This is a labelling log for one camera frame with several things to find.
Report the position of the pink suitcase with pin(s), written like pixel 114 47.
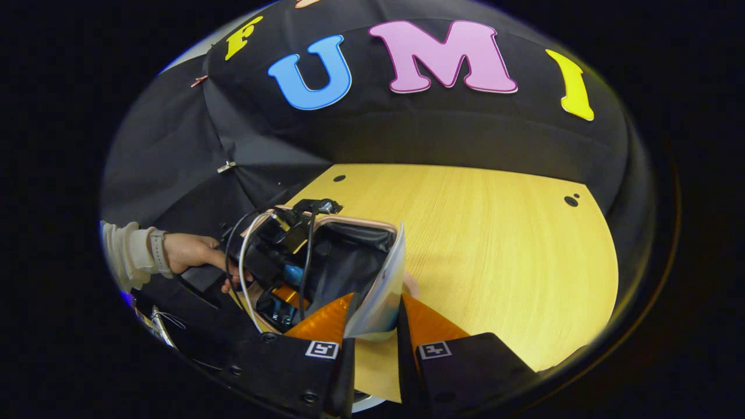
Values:
pixel 349 256

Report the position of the black backdrop cloth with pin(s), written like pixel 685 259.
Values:
pixel 407 128

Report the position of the grey wristwatch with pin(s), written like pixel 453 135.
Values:
pixel 158 253

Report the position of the white skincare pouch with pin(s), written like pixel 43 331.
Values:
pixel 378 291

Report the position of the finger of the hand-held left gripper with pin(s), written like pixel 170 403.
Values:
pixel 289 295

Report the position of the copper backdrop clip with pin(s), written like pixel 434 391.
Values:
pixel 199 81

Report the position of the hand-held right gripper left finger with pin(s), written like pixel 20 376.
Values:
pixel 343 372

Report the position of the blue skincare tube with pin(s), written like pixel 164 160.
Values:
pixel 293 274

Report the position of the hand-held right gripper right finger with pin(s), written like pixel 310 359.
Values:
pixel 407 361

